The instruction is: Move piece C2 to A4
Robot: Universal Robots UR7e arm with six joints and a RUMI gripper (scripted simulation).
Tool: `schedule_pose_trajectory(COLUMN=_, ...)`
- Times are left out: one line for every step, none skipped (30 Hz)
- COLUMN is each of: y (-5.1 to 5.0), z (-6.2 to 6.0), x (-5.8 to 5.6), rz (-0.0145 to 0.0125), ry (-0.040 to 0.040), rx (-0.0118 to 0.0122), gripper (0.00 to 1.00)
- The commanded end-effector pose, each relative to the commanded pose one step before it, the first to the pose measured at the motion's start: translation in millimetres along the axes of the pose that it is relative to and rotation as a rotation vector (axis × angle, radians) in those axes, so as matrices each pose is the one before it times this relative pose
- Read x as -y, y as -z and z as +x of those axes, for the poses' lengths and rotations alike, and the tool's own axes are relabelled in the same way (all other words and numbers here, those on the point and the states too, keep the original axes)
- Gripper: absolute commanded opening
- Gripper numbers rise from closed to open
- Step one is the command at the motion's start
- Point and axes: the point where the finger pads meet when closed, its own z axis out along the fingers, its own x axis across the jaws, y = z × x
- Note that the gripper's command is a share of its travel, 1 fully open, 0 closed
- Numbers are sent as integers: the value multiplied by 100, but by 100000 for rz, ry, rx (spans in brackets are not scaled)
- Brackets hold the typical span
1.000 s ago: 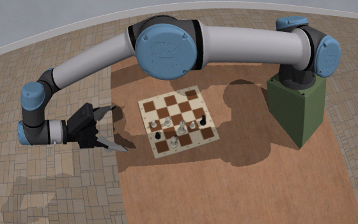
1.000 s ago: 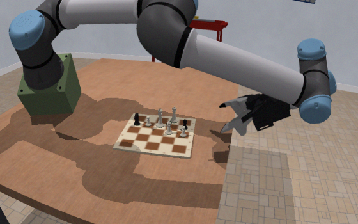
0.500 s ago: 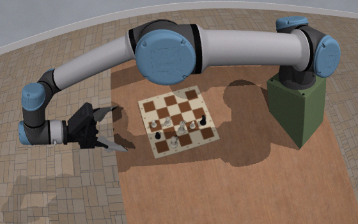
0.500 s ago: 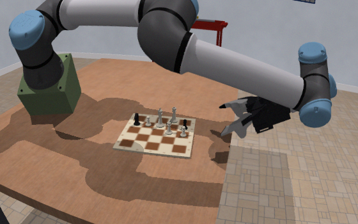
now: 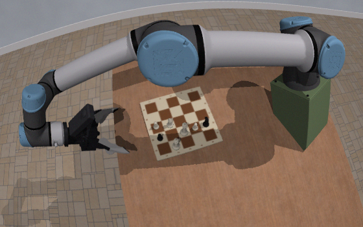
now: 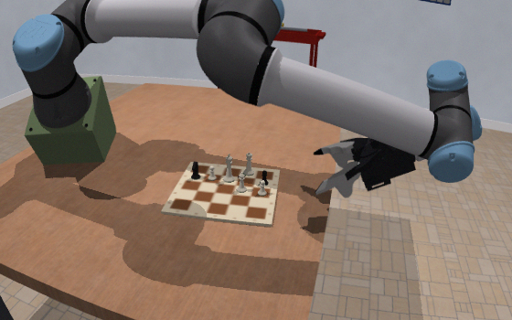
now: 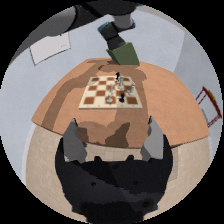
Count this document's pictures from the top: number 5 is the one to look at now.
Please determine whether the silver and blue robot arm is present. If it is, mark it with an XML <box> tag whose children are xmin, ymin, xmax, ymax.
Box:
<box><xmin>19</xmin><ymin>16</ymin><xmax>345</xmax><ymax>147</ymax></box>

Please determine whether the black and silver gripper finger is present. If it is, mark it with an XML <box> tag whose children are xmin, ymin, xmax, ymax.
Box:
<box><xmin>88</xmin><ymin>137</ymin><xmax>130</xmax><ymax>155</ymax></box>
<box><xmin>94</xmin><ymin>108</ymin><xmax>118</xmax><ymax>124</ymax></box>

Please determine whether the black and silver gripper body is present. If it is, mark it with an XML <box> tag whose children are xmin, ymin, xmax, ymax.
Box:
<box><xmin>63</xmin><ymin>120</ymin><xmax>100</xmax><ymax>151</ymax></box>

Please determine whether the white queen chess piece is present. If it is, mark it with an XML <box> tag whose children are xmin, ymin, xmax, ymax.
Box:
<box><xmin>172</xmin><ymin>138</ymin><xmax>180</xmax><ymax>150</ymax></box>

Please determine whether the white chess king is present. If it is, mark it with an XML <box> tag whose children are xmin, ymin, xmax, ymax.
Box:
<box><xmin>180</xmin><ymin>123</ymin><xmax>188</xmax><ymax>136</ymax></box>

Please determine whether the brown and cream chessboard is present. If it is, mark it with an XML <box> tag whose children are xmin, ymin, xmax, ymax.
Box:
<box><xmin>140</xmin><ymin>87</ymin><xmax>223</xmax><ymax>161</ymax></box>

